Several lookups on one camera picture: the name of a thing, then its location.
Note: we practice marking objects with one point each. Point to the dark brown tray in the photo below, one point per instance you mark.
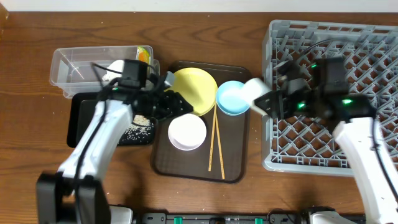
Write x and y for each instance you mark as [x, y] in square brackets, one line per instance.
[168, 160]

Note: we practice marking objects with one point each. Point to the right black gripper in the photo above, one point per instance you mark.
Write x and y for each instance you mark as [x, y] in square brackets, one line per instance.
[277, 104]

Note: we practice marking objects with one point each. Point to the white tissue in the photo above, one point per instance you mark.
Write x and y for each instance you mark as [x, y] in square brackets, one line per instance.
[114, 70]

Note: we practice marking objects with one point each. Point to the green yellow snack wrapper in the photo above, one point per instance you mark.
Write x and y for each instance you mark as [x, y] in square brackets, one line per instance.
[143, 55]

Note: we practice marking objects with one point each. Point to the pile of rice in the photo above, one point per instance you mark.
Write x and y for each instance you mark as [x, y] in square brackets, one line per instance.
[140, 132]

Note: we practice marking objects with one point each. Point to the yellow plate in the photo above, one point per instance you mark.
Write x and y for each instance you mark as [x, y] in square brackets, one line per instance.
[197, 87]

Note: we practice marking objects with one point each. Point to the black plastic bin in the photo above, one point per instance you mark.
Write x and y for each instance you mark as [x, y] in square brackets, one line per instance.
[81, 114]

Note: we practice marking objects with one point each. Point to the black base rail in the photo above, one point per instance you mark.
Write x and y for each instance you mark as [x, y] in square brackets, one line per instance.
[217, 218]

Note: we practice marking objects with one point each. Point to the right wooden chopstick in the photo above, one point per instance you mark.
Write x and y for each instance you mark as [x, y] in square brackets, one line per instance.
[219, 147]

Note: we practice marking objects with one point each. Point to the left wooden chopstick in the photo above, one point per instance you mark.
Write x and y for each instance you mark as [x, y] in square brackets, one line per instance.
[212, 139]

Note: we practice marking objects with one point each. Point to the white pink bowl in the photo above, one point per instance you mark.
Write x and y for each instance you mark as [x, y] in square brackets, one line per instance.
[187, 132]

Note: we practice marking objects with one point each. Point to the white cup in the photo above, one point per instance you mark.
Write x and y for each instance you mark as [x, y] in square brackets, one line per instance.
[253, 89]

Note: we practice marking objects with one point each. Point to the wooden chopstick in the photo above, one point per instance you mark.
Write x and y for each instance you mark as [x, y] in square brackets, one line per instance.
[212, 139]
[219, 147]

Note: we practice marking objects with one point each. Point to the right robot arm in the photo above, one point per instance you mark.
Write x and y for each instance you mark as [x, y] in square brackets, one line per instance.
[351, 118]

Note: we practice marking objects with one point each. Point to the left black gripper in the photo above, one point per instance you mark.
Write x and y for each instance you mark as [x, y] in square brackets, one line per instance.
[172, 106]

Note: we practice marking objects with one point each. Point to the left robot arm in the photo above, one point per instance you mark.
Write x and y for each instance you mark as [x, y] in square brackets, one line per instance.
[75, 194]

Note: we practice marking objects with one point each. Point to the light blue bowl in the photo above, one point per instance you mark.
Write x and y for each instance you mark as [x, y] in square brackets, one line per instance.
[229, 98]

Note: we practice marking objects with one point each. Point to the clear plastic bin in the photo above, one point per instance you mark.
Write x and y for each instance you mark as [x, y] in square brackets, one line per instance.
[71, 67]

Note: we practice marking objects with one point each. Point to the grey dishwasher rack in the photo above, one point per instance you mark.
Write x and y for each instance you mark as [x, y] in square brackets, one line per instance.
[304, 145]

